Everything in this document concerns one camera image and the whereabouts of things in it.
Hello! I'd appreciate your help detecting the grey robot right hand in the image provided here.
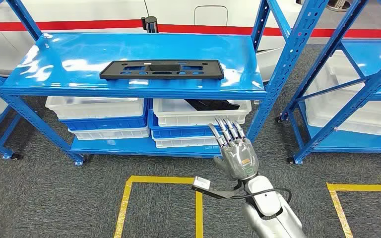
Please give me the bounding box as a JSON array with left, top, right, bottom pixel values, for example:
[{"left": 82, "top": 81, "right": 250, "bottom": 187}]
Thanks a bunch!
[{"left": 208, "top": 116, "right": 260, "bottom": 181}]

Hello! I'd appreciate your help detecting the black plastic plate part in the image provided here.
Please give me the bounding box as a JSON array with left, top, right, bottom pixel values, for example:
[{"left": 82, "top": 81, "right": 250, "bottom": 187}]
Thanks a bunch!
[{"left": 99, "top": 59, "right": 225, "bottom": 81}]

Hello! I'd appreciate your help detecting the black part inside bin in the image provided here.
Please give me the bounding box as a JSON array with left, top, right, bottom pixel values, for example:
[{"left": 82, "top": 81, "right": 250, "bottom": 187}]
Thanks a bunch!
[{"left": 184, "top": 98, "right": 241, "bottom": 112}]

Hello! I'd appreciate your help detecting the blue plastic bin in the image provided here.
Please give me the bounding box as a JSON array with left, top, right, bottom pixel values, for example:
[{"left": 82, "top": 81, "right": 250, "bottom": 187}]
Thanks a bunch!
[
  {"left": 148, "top": 108, "right": 224, "bottom": 140},
  {"left": 59, "top": 100, "right": 150, "bottom": 131}
]

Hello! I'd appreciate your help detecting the red barrier belt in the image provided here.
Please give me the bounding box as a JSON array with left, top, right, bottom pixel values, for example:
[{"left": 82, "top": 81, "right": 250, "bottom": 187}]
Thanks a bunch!
[
  {"left": 157, "top": 24, "right": 381, "bottom": 39},
  {"left": 0, "top": 19, "right": 143, "bottom": 33}
]

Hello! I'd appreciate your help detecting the chrome round stand base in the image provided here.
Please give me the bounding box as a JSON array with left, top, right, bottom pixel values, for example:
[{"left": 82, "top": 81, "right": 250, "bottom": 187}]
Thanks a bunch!
[{"left": 326, "top": 0, "right": 352, "bottom": 12}]

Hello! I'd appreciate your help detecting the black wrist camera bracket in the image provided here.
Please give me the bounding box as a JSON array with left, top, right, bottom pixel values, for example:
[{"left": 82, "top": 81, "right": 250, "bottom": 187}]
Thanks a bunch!
[{"left": 191, "top": 184, "right": 245, "bottom": 200}]

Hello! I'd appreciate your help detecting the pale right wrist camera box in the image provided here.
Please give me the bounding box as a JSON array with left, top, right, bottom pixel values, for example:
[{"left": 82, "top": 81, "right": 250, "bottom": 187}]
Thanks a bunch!
[{"left": 193, "top": 177, "right": 211, "bottom": 190}]

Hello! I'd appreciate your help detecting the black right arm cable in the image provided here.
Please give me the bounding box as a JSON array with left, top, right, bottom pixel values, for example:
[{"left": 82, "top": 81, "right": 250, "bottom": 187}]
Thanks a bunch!
[{"left": 232, "top": 187, "right": 292, "bottom": 207}]

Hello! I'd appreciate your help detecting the black barrier stanchion post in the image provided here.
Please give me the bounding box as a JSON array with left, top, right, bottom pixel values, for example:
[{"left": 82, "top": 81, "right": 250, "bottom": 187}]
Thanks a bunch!
[{"left": 140, "top": 15, "right": 159, "bottom": 34}]

